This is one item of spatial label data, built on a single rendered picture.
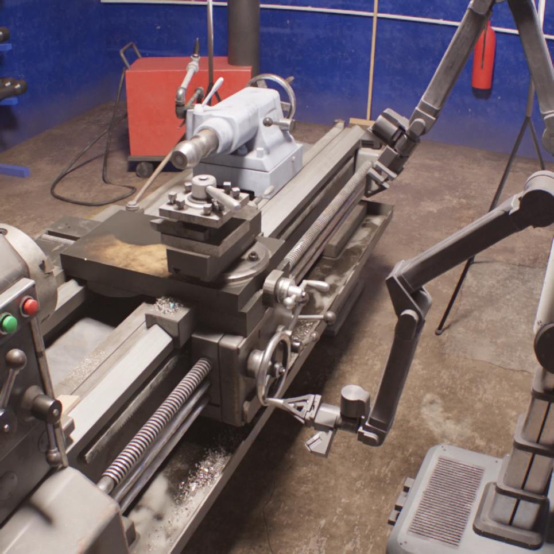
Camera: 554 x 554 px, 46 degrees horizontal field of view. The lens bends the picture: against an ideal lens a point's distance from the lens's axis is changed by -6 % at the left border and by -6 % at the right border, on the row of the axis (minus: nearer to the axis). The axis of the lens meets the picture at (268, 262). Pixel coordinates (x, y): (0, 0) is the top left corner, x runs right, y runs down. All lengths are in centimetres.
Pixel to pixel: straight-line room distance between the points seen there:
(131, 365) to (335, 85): 457
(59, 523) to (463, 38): 140
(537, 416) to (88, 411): 109
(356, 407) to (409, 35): 433
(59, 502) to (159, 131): 373
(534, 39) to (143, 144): 359
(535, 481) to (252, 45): 354
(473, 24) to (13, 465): 139
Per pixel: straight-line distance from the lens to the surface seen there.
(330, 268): 293
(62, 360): 191
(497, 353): 325
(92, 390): 159
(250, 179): 248
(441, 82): 177
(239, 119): 234
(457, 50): 174
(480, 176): 523
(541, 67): 172
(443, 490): 219
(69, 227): 228
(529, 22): 170
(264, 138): 249
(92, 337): 199
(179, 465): 202
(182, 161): 214
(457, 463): 228
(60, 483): 141
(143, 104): 481
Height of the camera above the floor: 184
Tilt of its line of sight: 29 degrees down
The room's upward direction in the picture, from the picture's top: straight up
